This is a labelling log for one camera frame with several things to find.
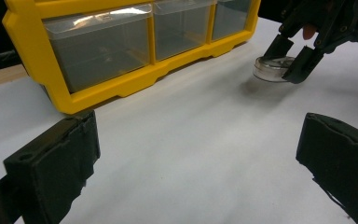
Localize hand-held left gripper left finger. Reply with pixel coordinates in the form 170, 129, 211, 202
3, 110, 101, 224

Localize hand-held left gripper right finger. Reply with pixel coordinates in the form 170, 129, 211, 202
296, 112, 358, 224

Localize yellow drawer organizer cabinet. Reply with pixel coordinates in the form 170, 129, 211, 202
2, 0, 261, 115

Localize set of clear drawers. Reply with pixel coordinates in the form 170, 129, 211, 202
41, 0, 253, 94

